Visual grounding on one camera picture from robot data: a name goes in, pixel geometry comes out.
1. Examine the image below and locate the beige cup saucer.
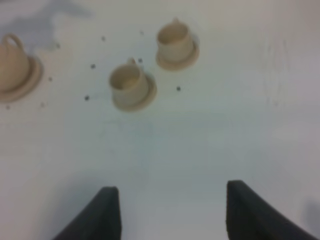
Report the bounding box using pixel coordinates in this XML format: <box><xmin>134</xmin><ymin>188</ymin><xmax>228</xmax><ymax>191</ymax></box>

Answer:
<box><xmin>112</xmin><ymin>73</ymin><xmax>157</xmax><ymax>112</ymax></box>
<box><xmin>155</xmin><ymin>41</ymin><xmax>200</xmax><ymax>71</ymax></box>

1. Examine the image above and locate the beige far cup saucer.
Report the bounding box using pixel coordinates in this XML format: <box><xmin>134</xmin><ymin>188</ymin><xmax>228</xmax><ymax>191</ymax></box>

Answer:
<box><xmin>155</xmin><ymin>41</ymin><xmax>200</xmax><ymax>71</ymax></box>

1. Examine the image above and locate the beige teacup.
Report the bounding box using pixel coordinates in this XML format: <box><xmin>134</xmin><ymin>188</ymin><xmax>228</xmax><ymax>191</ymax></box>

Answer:
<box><xmin>109</xmin><ymin>58</ymin><xmax>149</xmax><ymax>107</ymax></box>
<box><xmin>156</xmin><ymin>18</ymin><xmax>194</xmax><ymax>63</ymax></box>

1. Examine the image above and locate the beige near cup saucer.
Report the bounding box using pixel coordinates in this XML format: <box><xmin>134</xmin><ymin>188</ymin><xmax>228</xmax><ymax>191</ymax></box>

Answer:
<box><xmin>112</xmin><ymin>73</ymin><xmax>157</xmax><ymax>112</ymax></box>

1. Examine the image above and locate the beige far teacup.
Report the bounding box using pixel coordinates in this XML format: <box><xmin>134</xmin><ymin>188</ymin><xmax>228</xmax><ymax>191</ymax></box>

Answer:
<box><xmin>156</xmin><ymin>18</ymin><xmax>194</xmax><ymax>63</ymax></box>

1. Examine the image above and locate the beige teapot saucer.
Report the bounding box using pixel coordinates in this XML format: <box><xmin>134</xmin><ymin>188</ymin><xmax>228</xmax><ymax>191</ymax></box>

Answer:
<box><xmin>0</xmin><ymin>56</ymin><xmax>43</xmax><ymax>103</ymax></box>

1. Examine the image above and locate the beige near teacup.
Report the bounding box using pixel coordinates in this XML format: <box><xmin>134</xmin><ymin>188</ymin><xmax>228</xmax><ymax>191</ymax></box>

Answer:
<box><xmin>109</xmin><ymin>58</ymin><xmax>149</xmax><ymax>107</ymax></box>

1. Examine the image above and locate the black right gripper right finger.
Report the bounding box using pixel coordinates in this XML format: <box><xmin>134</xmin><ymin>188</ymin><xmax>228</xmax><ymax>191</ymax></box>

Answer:
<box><xmin>226</xmin><ymin>180</ymin><xmax>316</xmax><ymax>240</ymax></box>

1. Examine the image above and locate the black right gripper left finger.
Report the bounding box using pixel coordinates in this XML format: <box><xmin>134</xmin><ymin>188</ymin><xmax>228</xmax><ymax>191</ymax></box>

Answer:
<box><xmin>55</xmin><ymin>186</ymin><xmax>122</xmax><ymax>240</ymax></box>

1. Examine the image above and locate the beige clay teapot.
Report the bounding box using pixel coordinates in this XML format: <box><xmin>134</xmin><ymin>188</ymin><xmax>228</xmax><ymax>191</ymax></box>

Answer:
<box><xmin>0</xmin><ymin>33</ymin><xmax>30</xmax><ymax>92</ymax></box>

